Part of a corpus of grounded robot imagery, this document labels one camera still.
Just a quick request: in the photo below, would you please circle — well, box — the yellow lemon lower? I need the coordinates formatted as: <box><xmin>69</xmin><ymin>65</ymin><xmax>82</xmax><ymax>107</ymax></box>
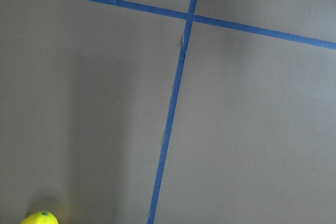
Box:
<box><xmin>20</xmin><ymin>210</ymin><xmax>59</xmax><ymax>224</ymax></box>

